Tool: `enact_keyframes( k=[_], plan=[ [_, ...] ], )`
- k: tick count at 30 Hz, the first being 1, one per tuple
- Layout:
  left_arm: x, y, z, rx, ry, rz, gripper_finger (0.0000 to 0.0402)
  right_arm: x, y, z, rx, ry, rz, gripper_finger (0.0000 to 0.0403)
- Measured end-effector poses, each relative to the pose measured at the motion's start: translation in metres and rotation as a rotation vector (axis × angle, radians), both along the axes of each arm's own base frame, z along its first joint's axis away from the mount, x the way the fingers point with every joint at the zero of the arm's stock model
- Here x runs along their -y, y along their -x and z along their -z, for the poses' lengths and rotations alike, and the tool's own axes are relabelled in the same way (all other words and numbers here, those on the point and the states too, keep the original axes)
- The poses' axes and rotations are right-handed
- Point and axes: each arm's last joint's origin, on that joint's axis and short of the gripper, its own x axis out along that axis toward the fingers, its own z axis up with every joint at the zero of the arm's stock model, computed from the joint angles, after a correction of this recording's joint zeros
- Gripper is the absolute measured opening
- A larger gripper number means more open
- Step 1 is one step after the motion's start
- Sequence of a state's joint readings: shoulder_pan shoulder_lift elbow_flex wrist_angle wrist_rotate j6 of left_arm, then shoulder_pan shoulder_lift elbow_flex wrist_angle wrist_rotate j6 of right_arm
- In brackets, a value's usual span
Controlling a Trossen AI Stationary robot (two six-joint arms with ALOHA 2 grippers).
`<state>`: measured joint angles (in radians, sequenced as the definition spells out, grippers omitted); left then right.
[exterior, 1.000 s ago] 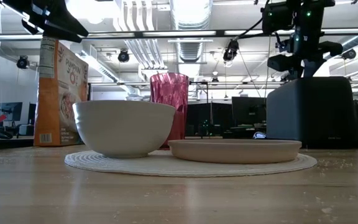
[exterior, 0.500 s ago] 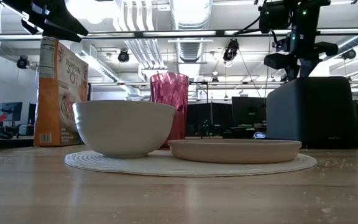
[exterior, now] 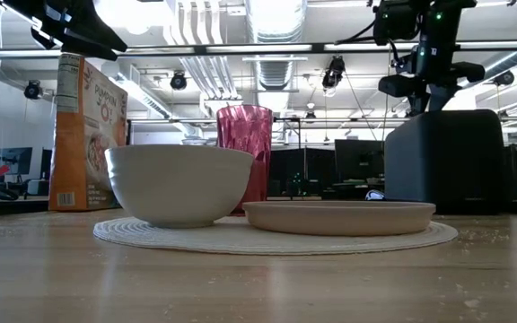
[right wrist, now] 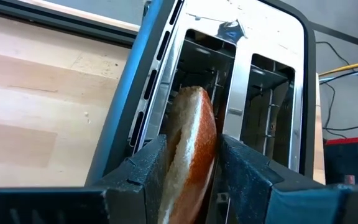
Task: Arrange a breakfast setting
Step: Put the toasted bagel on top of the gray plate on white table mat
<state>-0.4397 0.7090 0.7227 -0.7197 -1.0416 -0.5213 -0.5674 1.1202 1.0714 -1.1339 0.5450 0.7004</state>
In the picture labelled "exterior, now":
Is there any orange cereal box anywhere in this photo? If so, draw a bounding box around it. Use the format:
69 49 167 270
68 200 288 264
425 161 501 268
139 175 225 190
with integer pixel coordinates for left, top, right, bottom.
48 52 129 213

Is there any round white woven placemat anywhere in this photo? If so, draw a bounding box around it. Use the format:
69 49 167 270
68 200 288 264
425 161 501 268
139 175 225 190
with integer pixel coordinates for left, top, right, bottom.
92 214 460 257

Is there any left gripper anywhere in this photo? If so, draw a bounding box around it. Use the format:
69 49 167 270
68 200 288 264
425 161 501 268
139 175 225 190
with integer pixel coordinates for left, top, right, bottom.
0 0 128 62

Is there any silver ventilation duct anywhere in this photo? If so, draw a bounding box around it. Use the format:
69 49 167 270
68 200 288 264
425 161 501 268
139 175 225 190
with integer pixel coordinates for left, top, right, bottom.
244 0 308 92

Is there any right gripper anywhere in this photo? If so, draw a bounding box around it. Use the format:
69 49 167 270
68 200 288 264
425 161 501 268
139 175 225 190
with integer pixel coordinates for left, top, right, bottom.
407 44 486 117

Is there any white ceramic bowl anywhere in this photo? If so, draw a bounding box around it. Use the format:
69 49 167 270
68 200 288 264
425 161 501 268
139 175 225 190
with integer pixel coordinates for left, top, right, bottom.
104 144 255 229

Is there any black two-slot toaster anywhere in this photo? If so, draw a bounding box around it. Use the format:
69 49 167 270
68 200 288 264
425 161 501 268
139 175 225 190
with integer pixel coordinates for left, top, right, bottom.
383 109 509 214

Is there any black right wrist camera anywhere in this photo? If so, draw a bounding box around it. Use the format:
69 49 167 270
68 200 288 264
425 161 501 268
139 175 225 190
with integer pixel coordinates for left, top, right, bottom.
377 74 421 98

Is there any black overhead crossbar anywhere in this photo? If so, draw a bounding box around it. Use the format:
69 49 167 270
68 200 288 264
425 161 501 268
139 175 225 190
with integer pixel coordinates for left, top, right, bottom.
0 41 517 57

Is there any black computer monitor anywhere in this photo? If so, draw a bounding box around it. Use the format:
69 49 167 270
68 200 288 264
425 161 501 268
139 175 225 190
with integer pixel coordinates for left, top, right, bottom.
0 146 34 177

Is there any black ceiling camera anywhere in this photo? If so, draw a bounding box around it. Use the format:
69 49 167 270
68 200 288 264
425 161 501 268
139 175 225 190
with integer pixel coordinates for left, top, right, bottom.
23 79 44 101
169 71 188 92
493 70 516 88
321 55 347 98

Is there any beige round plate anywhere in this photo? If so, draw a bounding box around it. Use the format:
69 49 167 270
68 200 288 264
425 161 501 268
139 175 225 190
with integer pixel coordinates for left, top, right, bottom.
241 200 437 238

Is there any red plastic cup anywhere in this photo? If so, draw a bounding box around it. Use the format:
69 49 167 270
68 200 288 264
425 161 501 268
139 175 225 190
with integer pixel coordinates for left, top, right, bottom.
215 104 274 215

